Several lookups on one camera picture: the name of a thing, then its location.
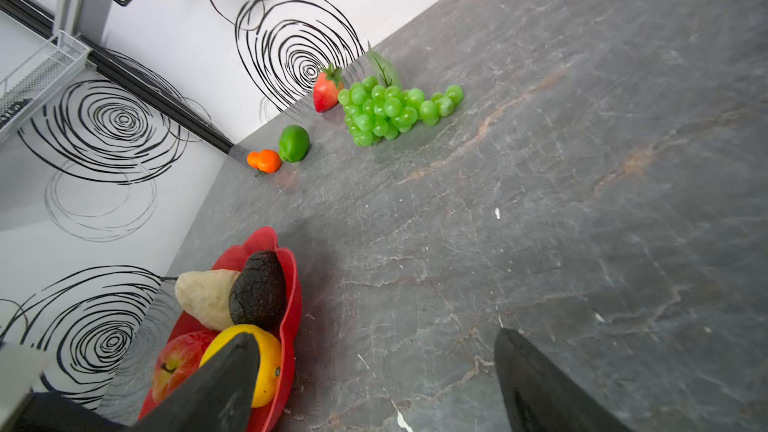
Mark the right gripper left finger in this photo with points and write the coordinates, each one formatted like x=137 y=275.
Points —
x=217 y=397

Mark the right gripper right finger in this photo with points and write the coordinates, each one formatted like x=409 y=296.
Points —
x=539 y=396

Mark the red apple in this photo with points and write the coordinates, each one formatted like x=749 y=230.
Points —
x=177 y=361

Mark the large yellow lemon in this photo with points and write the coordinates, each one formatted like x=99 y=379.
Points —
x=270 y=352

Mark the dark avocado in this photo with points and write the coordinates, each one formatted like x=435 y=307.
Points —
x=258 y=295

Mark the orange tangerine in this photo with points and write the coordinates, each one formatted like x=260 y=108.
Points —
x=268 y=161
x=253 y=160

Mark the green lime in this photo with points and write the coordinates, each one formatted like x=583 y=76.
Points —
x=293 y=144

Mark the red strawberry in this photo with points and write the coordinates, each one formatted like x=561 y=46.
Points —
x=328 y=84

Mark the green grape bunch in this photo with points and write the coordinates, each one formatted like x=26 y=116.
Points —
x=379 y=107

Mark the white wire wall shelf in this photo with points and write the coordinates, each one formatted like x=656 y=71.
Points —
x=28 y=87

